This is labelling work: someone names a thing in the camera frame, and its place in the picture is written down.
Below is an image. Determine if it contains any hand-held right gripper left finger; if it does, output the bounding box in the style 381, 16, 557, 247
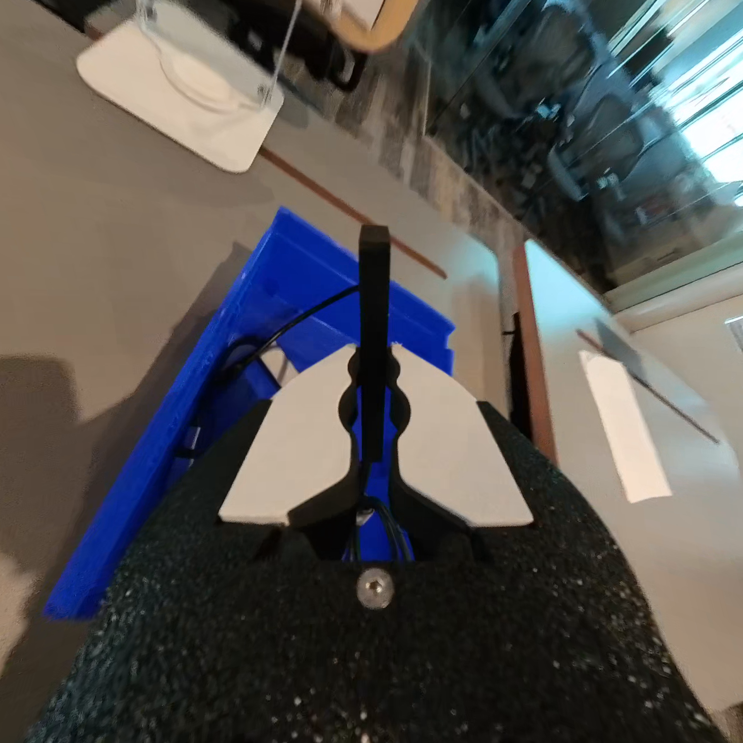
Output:
218, 342, 361, 528

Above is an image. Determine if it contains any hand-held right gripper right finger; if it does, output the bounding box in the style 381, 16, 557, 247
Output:
389, 342, 535, 530

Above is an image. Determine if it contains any blue plastic bin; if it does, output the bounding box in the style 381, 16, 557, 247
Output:
43, 206, 457, 620

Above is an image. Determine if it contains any black slab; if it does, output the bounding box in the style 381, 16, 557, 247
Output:
358, 224, 392, 463

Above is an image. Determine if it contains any clear acrylic stand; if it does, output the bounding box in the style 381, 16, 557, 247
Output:
135, 0, 304, 114

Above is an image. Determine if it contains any white square base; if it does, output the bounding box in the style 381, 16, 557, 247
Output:
75, 14, 286, 174

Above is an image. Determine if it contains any tan round wooden seat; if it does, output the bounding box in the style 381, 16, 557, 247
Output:
334, 0, 410, 54

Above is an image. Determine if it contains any black thin cable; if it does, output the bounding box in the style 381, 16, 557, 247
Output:
173, 284, 362, 461

